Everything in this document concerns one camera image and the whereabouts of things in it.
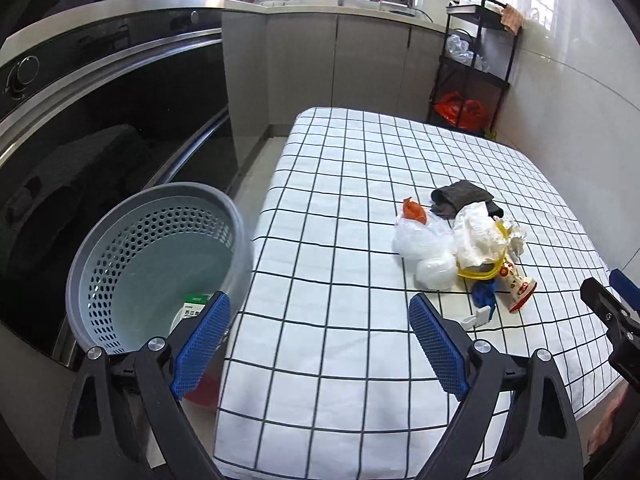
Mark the grey kitchen cabinet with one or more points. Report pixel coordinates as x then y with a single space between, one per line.
300 60

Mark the dark grey cloth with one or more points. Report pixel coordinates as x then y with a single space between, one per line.
460 195

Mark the translucent plastic cup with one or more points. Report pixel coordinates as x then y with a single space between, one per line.
435 272

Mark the green and white carton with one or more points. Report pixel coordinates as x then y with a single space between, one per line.
195 302

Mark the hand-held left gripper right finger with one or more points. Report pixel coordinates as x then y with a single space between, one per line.
440 345

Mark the orange checked towel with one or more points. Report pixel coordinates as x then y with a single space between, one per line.
511 17

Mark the white plastic wrapper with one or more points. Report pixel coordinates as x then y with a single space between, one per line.
475 240

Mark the blue rubber scrap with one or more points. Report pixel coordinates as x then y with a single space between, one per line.
482 294

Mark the white plastic bag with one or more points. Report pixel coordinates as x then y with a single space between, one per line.
467 2

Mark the black glass built-in oven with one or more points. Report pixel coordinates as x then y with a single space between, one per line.
125 125

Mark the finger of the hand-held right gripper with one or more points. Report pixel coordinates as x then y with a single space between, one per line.
602 302
626 284

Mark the small white plastic piece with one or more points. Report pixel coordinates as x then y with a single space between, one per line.
477 319

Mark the black round oven knob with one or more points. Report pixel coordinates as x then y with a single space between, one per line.
22 71

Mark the clear plastic bags bundle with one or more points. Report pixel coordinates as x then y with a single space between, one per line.
460 47

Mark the clear plastic bag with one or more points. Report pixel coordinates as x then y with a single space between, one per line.
415 237

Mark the orange plastic scrap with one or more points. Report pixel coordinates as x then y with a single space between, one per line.
414 210

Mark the white black checked tablecloth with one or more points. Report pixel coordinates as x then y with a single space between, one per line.
350 210

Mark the red plastic bag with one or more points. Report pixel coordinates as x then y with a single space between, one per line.
460 110

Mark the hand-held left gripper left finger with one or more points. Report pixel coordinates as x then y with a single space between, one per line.
200 345

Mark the black metal shelf rack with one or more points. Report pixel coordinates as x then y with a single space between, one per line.
475 19

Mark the grey perforated plastic basket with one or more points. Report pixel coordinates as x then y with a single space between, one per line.
150 270

